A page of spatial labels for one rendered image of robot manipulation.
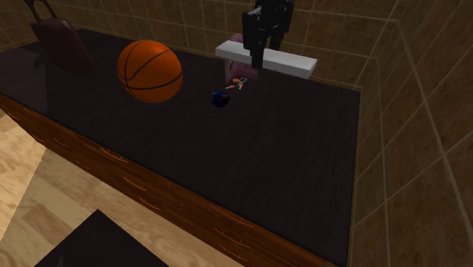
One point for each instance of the pink box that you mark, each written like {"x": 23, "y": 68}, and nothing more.
{"x": 238, "y": 69}

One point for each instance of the keys with orange tags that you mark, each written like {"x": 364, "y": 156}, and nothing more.
{"x": 237, "y": 83}

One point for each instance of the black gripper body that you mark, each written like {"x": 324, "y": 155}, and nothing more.
{"x": 271, "y": 16}

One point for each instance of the long white box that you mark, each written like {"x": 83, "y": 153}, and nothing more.
{"x": 288, "y": 61}

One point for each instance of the dark top wooden table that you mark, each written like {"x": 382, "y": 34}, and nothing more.
{"x": 229, "y": 159}

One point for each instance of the dark red bag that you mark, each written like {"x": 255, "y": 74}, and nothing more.
{"x": 61, "y": 44}

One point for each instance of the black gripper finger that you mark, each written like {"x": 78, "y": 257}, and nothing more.
{"x": 276, "y": 42}
{"x": 257, "y": 55}

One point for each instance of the small dark blue ball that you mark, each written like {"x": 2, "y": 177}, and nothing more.
{"x": 220, "y": 99}

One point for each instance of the orange basketball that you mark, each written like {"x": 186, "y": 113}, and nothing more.
{"x": 149, "y": 71}

